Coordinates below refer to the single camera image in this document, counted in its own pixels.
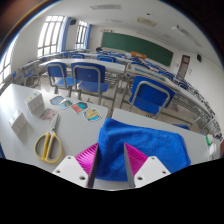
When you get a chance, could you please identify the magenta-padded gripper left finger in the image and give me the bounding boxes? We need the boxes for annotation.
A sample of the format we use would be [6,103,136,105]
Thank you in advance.
[52,142,100,189]

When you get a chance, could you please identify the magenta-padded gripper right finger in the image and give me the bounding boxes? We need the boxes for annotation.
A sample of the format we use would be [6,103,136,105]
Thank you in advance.
[123,142,172,190]

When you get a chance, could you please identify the blue terry towel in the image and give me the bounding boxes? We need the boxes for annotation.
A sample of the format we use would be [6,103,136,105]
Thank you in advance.
[95,117,192,183]

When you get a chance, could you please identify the round yellow and blue sticker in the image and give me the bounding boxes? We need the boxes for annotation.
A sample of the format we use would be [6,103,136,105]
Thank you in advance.
[83,108,103,123]

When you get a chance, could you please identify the dark printed card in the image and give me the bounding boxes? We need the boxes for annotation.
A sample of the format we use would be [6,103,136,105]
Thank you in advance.
[39,107,59,123]

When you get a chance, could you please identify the orange and blue sticker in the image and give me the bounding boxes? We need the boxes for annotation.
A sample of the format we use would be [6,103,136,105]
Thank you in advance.
[70,100,89,115]

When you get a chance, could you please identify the small white packet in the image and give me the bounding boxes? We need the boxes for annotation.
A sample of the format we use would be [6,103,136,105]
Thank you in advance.
[209,143,218,157]

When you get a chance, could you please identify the green and white packet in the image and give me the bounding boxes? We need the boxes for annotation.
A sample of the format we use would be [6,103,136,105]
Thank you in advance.
[204,133,216,148]

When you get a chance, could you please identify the small multicoloured sticker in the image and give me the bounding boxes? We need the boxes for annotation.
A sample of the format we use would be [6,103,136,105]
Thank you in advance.
[59,98,75,110]

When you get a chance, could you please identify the long white classroom desk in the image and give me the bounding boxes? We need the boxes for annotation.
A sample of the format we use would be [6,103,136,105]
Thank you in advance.
[125,64,214,131]
[39,58,128,101]

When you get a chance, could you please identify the rows of desks and chairs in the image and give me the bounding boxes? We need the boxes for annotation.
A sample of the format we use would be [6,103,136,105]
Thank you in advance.
[13,46,224,138]

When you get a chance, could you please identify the dark red door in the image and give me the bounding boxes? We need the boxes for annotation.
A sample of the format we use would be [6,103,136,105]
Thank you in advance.
[176,54,191,80]

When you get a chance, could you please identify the orange lectern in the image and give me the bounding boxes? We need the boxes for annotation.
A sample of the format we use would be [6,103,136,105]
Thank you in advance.
[130,50,148,60]

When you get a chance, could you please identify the green chalkboard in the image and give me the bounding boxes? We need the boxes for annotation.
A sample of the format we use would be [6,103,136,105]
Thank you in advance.
[100,31,174,67]

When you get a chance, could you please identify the blue curtain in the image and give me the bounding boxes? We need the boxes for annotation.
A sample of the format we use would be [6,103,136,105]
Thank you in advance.
[59,16,71,53]
[84,23,93,50]

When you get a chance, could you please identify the narrow bright window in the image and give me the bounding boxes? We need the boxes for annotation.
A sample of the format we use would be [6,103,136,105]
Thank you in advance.
[74,20,89,50]

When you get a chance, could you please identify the large bright window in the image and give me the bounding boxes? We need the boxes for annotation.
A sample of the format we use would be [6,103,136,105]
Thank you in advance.
[37,14,66,58]

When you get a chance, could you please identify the long ceiling light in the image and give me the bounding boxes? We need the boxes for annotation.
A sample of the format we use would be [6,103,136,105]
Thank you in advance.
[171,24,202,47]

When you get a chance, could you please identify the ceiling air conditioner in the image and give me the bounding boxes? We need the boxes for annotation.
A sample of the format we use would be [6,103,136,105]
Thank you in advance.
[136,17,158,27]

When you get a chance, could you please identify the ceiling vent grille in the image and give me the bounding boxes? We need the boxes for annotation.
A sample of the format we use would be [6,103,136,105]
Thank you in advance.
[89,3,123,11]

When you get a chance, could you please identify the yellow-handled scissors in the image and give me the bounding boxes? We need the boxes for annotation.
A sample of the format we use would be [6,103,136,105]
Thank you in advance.
[34,113,64,164]

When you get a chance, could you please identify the blue chair with metal frame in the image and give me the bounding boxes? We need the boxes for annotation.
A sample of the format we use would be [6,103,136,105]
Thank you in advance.
[172,123,191,131]
[45,62,75,98]
[70,62,110,104]
[128,75,176,119]

